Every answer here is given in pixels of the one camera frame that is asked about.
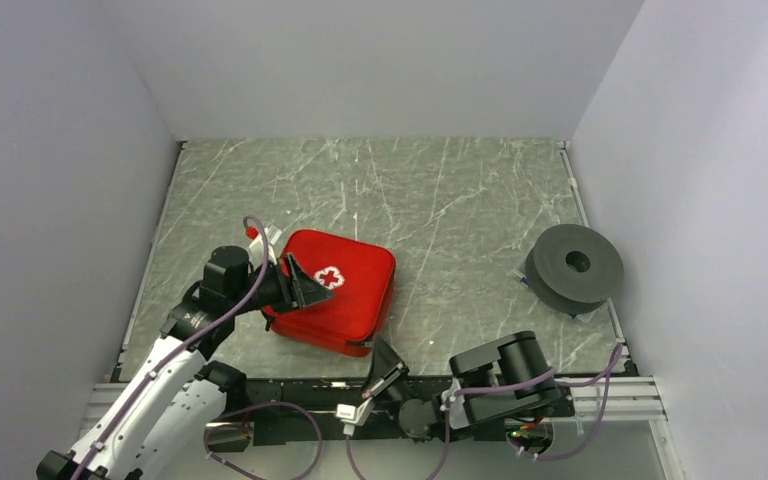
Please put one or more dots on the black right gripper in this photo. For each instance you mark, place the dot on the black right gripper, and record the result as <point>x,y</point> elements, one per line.
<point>386,367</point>

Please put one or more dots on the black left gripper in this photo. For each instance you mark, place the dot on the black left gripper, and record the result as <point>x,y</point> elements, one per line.
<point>298,289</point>

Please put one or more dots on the red medicine kit case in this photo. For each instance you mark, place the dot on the red medicine kit case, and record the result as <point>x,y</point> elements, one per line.
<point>361,278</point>

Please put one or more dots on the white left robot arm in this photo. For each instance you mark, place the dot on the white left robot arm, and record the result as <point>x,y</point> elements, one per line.
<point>179,388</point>

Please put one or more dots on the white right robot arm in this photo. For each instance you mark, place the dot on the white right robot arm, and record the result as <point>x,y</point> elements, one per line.
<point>503,378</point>

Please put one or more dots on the grey filament spool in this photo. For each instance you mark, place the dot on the grey filament spool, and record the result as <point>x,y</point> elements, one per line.
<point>573,269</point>

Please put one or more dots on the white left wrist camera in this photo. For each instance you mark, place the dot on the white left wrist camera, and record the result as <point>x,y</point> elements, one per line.
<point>261,248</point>

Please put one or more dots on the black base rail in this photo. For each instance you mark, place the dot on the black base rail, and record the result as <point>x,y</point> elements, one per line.
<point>305,410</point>

